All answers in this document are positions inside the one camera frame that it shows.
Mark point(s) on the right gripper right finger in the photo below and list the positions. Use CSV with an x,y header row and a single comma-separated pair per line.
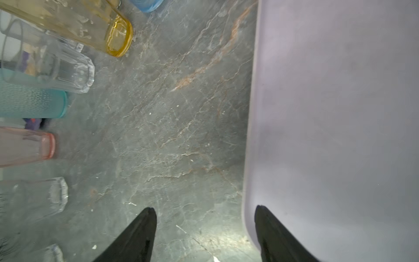
x,y
276,242

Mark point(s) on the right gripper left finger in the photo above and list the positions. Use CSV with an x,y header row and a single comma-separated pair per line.
x,y
135,243

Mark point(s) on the lilac plastic tray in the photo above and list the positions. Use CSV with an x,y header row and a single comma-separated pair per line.
x,y
333,133

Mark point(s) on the teal drinking glass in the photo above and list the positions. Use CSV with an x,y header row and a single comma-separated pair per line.
x,y
19,101

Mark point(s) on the yellow drinking glass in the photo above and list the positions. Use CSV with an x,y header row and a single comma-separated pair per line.
x,y
98,24

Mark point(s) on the blue drinking glass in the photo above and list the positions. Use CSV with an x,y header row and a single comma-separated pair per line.
x,y
146,6

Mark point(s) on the clear glass middle left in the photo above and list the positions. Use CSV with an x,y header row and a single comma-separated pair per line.
x,y
25,202

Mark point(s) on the clear glass front left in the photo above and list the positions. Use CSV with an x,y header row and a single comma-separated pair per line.
x,y
19,247

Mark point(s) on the pink drinking glass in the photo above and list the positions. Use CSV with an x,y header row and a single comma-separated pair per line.
x,y
21,146

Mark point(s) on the clear ribbed glass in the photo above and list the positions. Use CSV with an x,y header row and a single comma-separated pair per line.
x,y
34,58

